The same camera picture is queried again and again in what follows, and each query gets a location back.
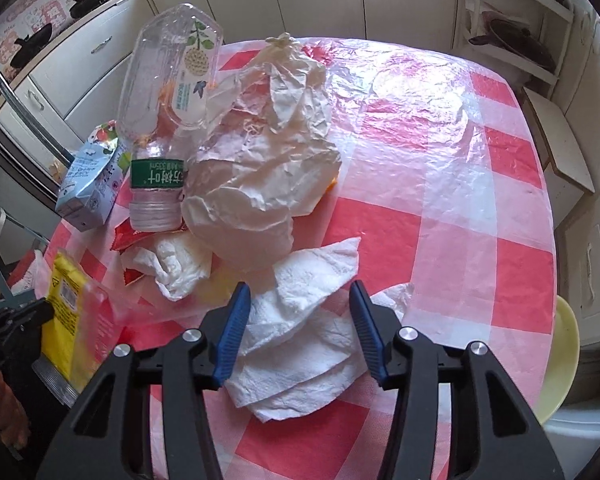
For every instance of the clear plastic water bottle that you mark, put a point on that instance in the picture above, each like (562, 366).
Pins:
(165, 60)

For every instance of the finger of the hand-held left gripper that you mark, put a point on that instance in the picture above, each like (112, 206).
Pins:
(32, 311)

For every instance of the black frying pan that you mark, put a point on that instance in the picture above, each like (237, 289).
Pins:
(30, 45)
(87, 2)

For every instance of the yellow snack packet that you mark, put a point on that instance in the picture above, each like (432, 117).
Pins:
(65, 310)

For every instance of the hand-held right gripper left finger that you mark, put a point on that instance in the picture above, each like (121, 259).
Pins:
(232, 330)

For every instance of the dark wok with lid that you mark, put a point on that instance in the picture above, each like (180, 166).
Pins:
(517, 37)

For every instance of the blue drink carton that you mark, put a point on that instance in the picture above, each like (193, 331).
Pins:
(87, 180)

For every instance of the white plastic bag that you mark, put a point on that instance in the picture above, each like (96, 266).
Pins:
(265, 170)

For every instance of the white paper towel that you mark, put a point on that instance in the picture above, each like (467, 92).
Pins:
(300, 340)

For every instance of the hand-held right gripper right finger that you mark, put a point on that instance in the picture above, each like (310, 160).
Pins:
(367, 332)

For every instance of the red and white cloth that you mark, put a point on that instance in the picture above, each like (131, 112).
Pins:
(27, 272)

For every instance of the white plastic bucket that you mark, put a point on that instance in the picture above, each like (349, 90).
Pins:
(580, 422)

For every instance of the pale yellow plastic stool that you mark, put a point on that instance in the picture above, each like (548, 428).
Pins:
(562, 360)

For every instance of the white shelf rack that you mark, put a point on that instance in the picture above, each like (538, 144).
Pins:
(557, 25)

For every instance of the white wooden stool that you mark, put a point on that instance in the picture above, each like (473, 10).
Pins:
(560, 145)

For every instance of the green label plastic bottle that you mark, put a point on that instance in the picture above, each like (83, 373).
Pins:
(155, 190)

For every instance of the red checked plastic tablecloth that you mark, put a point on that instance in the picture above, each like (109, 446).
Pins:
(430, 240)

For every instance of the crumpled white tissue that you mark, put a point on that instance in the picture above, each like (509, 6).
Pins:
(177, 265)

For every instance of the red snack wrapper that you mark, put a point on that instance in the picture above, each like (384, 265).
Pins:
(127, 240)

